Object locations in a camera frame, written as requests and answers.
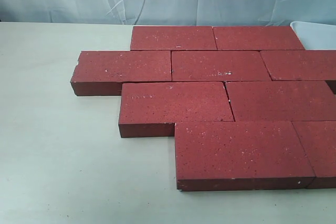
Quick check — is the long red brick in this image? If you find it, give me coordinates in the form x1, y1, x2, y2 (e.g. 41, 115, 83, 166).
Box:
118, 82, 234, 138

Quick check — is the red brick with white scratches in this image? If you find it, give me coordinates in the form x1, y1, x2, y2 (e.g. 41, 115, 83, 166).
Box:
171, 51, 271, 82

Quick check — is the angled red brick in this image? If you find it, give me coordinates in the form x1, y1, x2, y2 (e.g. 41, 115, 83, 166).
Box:
70, 50, 172, 96

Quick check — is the back row left red brick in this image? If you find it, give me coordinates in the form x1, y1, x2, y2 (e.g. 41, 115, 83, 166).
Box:
130, 26, 217, 51

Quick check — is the front large red brick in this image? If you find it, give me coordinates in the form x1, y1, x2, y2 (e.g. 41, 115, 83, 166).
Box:
175, 121, 316, 191

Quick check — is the back row right red brick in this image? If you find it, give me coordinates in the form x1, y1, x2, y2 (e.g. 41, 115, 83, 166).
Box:
213, 26, 304, 51

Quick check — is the right second row red brick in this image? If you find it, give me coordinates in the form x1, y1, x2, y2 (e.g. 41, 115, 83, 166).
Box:
260, 50, 336, 93

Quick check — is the right third row red brick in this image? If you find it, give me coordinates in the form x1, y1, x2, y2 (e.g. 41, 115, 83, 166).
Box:
226, 81, 335, 121

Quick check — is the front right edge red brick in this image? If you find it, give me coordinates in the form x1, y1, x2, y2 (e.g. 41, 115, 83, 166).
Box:
292, 121, 335, 189

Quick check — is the white plastic tray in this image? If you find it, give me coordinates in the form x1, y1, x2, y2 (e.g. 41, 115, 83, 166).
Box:
290, 21, 336, 50

